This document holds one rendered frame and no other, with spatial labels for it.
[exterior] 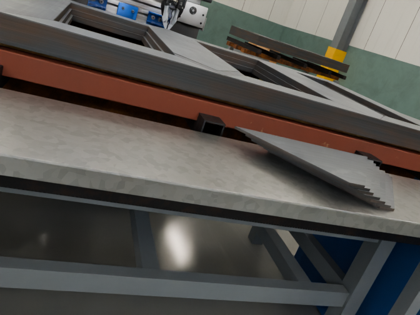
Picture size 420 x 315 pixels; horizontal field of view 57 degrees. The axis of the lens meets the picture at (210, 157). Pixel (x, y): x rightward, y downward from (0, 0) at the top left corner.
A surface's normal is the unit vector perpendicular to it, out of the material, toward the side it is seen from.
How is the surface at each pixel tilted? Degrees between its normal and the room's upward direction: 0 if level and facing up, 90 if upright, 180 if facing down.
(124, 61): 90
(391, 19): 90
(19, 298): 0
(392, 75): 90
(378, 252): 90
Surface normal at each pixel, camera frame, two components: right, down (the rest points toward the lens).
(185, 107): 0.25, 0.42
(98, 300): 0.30, -0.89
